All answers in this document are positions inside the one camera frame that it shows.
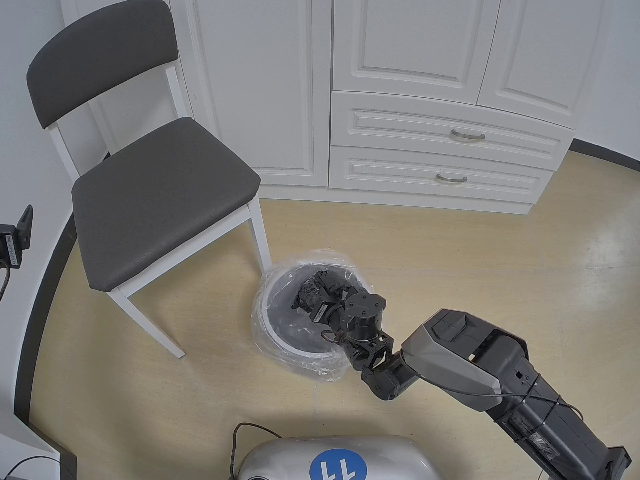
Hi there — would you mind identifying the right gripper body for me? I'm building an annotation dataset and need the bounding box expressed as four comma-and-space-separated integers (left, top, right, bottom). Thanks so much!
310, 298, 352, 332

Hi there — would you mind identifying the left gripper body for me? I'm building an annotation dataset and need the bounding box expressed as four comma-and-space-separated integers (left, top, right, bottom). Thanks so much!
0, 224, 22, 270

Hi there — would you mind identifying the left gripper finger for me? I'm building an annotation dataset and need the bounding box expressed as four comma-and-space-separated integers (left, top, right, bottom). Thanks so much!
16, 204, 34, 251

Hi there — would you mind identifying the black plastic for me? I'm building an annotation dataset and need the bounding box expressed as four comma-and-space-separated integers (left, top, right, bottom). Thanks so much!
291, 267, 361, 314

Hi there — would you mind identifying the clear plastic bag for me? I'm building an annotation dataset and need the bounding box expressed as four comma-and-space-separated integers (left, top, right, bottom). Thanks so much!
250, 249, 375, 384

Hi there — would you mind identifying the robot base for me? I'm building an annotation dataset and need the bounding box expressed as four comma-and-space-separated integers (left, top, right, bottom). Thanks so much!
240, 435, 441, 480

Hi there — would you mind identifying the white trash bin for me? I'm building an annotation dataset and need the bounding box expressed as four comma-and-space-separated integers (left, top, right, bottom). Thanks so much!
256, 258, 375, 369

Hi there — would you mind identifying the white chair with grey cushions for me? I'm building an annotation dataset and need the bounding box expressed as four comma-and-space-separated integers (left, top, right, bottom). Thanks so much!
26, 0, 275, 360

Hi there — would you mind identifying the white wardrobe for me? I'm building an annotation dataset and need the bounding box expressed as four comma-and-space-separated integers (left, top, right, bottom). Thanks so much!
56, 0, 613, 215

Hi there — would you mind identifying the black cable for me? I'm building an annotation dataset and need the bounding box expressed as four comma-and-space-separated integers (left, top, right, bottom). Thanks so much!
229, 422, 283, 479

